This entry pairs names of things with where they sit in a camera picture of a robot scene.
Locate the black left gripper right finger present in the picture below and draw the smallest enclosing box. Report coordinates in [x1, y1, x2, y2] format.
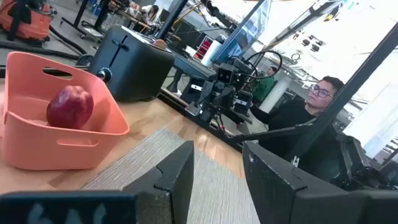
[242, 141, 369, 224]

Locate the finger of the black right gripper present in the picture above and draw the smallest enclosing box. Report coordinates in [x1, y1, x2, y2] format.
[198, 107, 218, 124]
[185, 101, 205, 118]

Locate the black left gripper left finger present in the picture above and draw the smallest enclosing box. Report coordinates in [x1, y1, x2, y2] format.
[123, 140, 195, 224]

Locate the red apple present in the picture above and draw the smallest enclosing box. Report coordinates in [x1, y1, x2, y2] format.
[46, 85, 95, 131]

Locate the salmon plastic bin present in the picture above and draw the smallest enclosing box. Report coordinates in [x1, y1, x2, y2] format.
[0, 51, 131, 171]

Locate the person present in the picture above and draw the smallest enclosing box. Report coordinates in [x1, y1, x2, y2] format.
[251, 65, 278, 105]
[250, 76, 346, 159]
[141, 4, 160, 26]

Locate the white paper roll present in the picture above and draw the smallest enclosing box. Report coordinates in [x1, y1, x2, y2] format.
[201, 39, 221, 67]

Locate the grey woven placemat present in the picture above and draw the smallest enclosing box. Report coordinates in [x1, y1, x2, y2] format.
[80, 127, 261, 224]

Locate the white round pillar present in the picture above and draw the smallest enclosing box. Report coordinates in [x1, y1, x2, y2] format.
[259, 77, 290, 113]

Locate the blue monitor screen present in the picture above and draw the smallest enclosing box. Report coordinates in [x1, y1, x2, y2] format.
[214, 0, 273, 65]

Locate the black toaster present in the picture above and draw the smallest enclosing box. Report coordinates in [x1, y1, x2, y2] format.
[88, 24, 175, 103]

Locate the black mounted device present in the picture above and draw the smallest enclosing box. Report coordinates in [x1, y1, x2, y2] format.
[323, 133, 398, 191]

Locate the orange shop vacuum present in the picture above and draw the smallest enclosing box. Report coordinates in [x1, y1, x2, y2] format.
[0, 0, 54, 42]

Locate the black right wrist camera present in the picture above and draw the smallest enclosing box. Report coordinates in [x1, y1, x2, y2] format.
[216, 67, 234, 85]

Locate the black looped camera cable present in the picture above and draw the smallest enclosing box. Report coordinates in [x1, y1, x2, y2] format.
[242, 50, 283, 80]

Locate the black vacuum hose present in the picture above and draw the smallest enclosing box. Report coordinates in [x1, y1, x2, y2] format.
[0, 26, 90, 60]

